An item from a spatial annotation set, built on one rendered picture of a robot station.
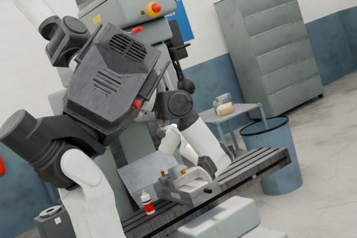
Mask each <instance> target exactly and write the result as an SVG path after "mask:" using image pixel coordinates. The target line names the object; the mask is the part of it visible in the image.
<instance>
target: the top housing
mask: <svg viewBox="0 0 357 238"><path fill-rule="evenodd" d="M150 2H156V3H159V4H160V5H161V10H160V14H159V15H158V16H156V17H150V16H149V15H148V14H147V13H146V5H147V4H148V3H150ZM176 8H177V6H176V2H175V0H95V1H93V2H92V3H91V4H89V5H88V6H86V7H85V8H84V9H82V10H81V11H80V12H79V13H78V18H79V20H81V21H82V22H83V23H84V24H85V25H86V27H87V28H88V30H89V32H90V33H91V34H93V32H94V31H95V29H96V28H97V27H98V25H99V24H100V23H102V25H103V26H102V28H101V29H100V30H99V32H98V33H97V34H96V36H95V37H94V39H93V40H92V41H95V40H96V39H97V37H98V36H99V34H100V33H101V32H102V30H103V28H104V27H105V26H106V24H107V23H108V22H110V23H111V24H113V25H115V26H117V27H119V28H120V29H124V28H127V27H130V26H134V25H136V24H140V23H144V22H147V21H150V20H154V19H157V18H161V17H164V16H166V15H168V14H170V13H172V12H174V11H175V10H176ZM143 10H144V13H145V14H143V15H141V12H140V11H143Z"/></svg>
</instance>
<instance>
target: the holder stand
mask: <svg viewBox="0 0 357 238"><path fill-rule="evenodd" d="M34 221H35V223H36V226H37V229H38V231H39V234H40V236H41V238H77V237H76V234H75V231H74V228H73V225H72V222H71V219H70V215H69V213H68V212H67V210H66V208H65V206H64V204H63V203H62V205H60V206H54V207H51V208H48V209H46V210H44V211H43V212H41V213H40V214H39V216H37V217H35V218H34Z"/></svg>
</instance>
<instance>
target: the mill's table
mask: <svg viewBox="0 0 357 238"><path fill-rule="evenodd" d="M291 162H292V161H291V158H290V155H289V152H288V149H287V148H276V147H273V148H271V147H264V148H263V147H256V148H254V149H253V150H251V151H249V152H247V153H245V154H244V155H242V156H240V157H237V158H235V159H234V161H233V162H232V163H231V164H230V165H229V166H228V167H227V168H226V169H225V170H224V171H223V172H222V173H221V174H220V175H219V176H218V177H217V180H218V183H219V186H220V189H221V191H222V192H221V193H220V194H218V195H216V196H214V197H213V198H211V199H209V200H207V201H205V202H204V203H202V204H200V205H198V206H196V207H190V206H187V205H183V204H180V203H177V202H172V201H169V200H165V199H161V198H160V199H158V200H156V201H155V202H153V203H152V204H153V206H154V209H155V212H154V213H153V214H151V215H147V213H146V211H145V208H144V207H143V208H141V209H139V210H137V211H136V212H134V213H132V214H130V215H128V216H126V217H124V218H122V219H120V222H121V225H122V229H123V232H124V235H125V237H126V238H162V237H164V236H166V235H168V234H169V233H171V232H173V231H175V230H176V229H178V228H180V227H182V226H183V225H185V224H187V223H188V222H190V221H192V220H194V219H195V218H197V217H199V216H201V215H202V214H204V213H206V212H207V211H209V210H211V209H213V208H214V207H216V206H218V205H219V204H221V203H223V202H224V201H226V200H228V199H230V198H231V197H233V196H235V195H237V194H238V193H240V192H242V191H244V190H245V189H247V188H249V187H250V186H252V185H254V184H256V183H257V182H259V181H261V180H263V179H264V178H266V177H267V176H269V175H271V174H273V173H274V172H276V171H278V170H280V169H281V168H283V167H285V166H286V165H288V164H290V163H291Z"/></svg>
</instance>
